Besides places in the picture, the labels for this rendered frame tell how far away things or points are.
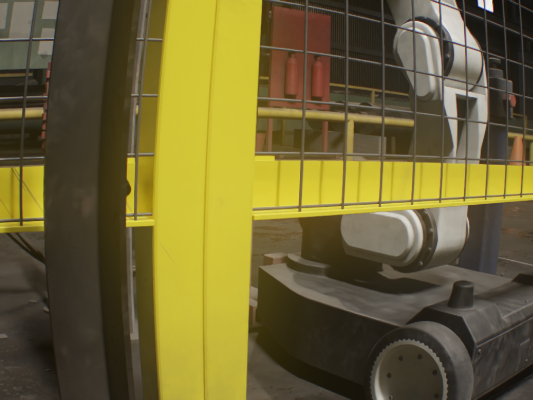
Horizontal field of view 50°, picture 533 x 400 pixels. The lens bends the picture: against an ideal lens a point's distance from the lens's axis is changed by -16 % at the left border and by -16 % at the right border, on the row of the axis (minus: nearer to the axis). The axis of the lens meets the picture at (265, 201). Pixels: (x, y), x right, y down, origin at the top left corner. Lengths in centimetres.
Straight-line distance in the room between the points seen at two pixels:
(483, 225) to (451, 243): 77
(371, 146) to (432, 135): 770
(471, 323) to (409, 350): 11
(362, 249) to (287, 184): 58
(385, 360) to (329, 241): 43
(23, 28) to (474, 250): 546
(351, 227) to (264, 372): 33
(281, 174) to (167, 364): 23
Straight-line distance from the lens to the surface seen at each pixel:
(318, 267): 135
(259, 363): 131
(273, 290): 133
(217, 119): 58
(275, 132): 1159
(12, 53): 659
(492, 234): 203
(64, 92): 36
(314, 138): 979
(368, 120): 508
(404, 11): 125
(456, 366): 90
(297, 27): 815
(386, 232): 120
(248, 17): 60
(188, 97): 57
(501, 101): 197
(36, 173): 57
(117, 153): 34
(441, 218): 118
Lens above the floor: 48
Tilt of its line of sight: 7 degrees down
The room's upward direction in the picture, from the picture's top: 2 degrees clockwise
